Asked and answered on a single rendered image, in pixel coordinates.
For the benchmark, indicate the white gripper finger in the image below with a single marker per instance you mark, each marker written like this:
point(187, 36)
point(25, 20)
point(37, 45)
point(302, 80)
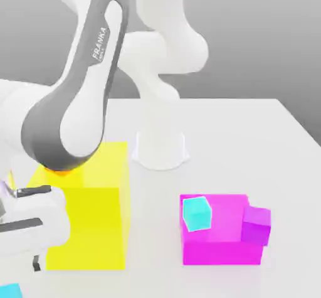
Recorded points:
point(36, 262)

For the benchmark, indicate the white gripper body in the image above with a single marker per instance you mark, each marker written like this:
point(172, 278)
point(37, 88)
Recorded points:
point(50, 227)

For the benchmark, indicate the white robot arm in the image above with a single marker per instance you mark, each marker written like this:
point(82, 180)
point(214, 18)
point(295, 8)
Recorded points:
point(82, 117)

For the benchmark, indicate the small cyan cube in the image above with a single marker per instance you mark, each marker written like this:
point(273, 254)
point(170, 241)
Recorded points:
point(196, 215)
point(10, 291)

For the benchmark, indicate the small purple cube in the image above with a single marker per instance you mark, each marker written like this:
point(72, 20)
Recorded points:
point(255, 227)

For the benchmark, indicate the large yellow box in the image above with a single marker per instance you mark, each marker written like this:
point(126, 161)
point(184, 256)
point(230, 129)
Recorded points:
point(100, 222)

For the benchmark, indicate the large magenta box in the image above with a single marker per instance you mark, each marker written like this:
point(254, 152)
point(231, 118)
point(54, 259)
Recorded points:
point(225, 247)

